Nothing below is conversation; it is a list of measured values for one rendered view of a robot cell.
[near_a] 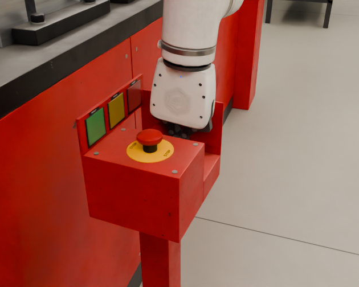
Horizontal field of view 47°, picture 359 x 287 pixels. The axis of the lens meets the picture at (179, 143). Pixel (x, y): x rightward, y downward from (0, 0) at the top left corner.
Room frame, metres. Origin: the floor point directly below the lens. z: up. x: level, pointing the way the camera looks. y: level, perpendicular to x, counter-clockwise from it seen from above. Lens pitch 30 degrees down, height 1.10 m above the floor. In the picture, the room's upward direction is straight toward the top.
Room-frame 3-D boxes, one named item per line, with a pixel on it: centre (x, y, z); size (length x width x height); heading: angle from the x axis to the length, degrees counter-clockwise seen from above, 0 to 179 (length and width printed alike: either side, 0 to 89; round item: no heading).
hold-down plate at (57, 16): (0.90, 0.24, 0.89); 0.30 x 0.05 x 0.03; 162
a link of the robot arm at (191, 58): (0.62, -0.01, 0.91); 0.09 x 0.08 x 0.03; 68
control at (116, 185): (0.58, 0.04, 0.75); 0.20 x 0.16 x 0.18; 157
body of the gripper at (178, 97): (0.62, -0.01, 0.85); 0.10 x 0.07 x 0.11; 68
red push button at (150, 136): (0.53, 0.04, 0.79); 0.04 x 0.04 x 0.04
